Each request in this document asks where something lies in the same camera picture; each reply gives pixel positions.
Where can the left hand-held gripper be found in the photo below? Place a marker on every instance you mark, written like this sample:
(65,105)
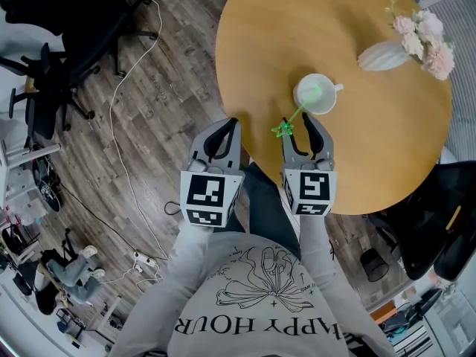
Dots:
(208,195)

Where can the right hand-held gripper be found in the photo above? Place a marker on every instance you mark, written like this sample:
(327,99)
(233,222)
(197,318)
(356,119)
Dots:
(312,188)

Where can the green stir stick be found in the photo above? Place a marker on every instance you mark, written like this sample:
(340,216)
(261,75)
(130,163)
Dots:
(283,129)

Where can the white mug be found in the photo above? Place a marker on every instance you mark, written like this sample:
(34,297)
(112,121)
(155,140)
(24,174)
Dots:
(320,102)

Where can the person's left forearm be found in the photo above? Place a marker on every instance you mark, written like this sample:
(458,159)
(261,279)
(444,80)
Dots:
(189,251)

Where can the person's right forearm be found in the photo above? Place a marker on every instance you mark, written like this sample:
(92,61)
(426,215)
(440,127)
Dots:
(316,244)

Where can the person's dark jeans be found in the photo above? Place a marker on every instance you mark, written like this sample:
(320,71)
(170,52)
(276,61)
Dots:
(267,206)

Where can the white ribbed vase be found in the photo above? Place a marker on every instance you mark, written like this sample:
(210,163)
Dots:
(383,58)

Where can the white power strip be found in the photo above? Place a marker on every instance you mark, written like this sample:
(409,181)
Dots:
(145,259)

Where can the black waste bin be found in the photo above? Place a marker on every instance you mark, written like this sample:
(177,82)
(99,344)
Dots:
(373,266)

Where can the person's white printed sweatshirt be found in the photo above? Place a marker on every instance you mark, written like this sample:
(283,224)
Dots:
(260,303)

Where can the pink flower bouquet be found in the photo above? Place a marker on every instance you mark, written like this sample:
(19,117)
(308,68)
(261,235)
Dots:
(427,43)

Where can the black printed board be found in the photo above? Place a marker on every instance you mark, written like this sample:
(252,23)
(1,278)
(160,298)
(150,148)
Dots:
(46,188)

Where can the orange box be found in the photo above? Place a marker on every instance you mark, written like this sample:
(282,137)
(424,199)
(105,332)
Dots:
(383,312)

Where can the white desk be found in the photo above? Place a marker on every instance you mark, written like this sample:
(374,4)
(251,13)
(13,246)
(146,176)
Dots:
(18,158)

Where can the large black office chair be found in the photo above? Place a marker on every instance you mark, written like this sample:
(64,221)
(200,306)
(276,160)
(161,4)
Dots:
(74,9)

